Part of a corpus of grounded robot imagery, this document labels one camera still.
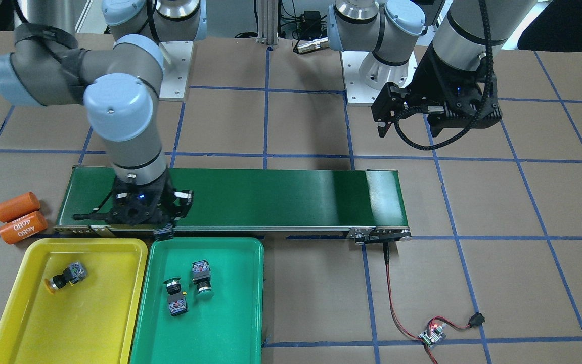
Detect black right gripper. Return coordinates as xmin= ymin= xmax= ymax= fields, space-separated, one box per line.
xmin=72 ymin=169 xmax=194 ymax=226

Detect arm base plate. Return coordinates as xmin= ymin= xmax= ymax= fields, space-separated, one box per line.
xmin=159 ymin=41 xmax=194 ymax=102
xmin=340 ymin=48 xmax=418 ymax=106

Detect green push button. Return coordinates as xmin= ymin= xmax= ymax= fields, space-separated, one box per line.
xmin=192 ymin=260 xmax=214 ymax=299
xmin=163 ymin=277 xmax=189 ymax=316

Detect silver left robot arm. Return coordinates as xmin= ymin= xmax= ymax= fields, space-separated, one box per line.
xmin=327 ymin=1 xmax=535 ymax=138

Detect yellow plastic tray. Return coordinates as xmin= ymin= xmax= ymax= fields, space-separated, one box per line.
xmin=0 ymin=238 xmax=148 ymax=363

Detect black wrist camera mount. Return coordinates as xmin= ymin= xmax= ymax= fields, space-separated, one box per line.
xmin=109 ymin=193 xmax=174 ymax=240
xmin=438 ymin=81 xmax=503 ymax=129

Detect green conveyor belt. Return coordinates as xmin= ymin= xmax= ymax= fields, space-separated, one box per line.
xmin=55 ymin=167 xmax=412 ymax=244

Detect aluminium frame post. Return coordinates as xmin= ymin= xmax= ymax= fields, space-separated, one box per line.
xmin=255 ymin=0 xmax=280 ymax=49

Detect labelled orange cylinder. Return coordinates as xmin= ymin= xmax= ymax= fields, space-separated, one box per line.
xmin=0 ymin=210 xmax=48 ymax=245

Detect small controller circuit board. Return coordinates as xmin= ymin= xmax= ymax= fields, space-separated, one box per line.
xmin=417 ymin=323 xmax=446 ymax=349

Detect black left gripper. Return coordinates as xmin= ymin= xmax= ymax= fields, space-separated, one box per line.
xmin=371 ymin=48 xmax=491 ymax=138

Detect green plastic tray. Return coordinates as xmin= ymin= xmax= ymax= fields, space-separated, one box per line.
xmin=130 ymin=237 xmax=263 ymax=363

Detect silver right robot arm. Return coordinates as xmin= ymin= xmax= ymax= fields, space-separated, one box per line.
xmin=0 ymin=1 xmax=207 ymax=228

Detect yellow push button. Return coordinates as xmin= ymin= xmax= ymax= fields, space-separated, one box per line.
xmin=44 ymin=261 xmax=88 ymax=294

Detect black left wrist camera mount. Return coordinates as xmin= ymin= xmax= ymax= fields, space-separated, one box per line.
xmin=438 ymin=81 xmax=503 ymax=129

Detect plain orange cylinder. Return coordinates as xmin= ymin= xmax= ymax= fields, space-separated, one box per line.
xmin=0 ymin=192 xmax=41 ymax=223

